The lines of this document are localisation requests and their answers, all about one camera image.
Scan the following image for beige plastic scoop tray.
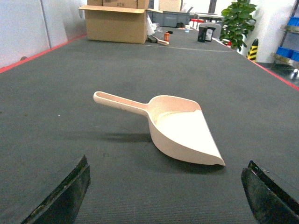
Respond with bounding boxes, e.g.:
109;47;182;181
93;91;225;166

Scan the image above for black box on table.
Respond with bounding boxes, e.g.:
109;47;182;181
197;27;215;42

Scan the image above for steel shelf rack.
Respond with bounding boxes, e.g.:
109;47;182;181
271;16;299;73

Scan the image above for orange can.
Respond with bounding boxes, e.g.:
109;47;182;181
164;32;170;42

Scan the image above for grey storage crates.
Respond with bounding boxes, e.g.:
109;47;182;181
148;11;190;28

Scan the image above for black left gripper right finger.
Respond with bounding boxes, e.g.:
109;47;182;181
241;160;299;224

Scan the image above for wooden handled brush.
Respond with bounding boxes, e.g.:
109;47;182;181
147;35;169;46

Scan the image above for large open cardboard box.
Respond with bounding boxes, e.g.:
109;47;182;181
79;0;149;44

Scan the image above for yellow black striped bollard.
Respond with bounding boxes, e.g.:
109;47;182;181
246;38;259;62

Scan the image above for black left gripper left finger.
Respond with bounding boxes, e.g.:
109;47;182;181
22;155;91;224

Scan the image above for green potted plant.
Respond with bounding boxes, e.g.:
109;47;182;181
220;0;257;51

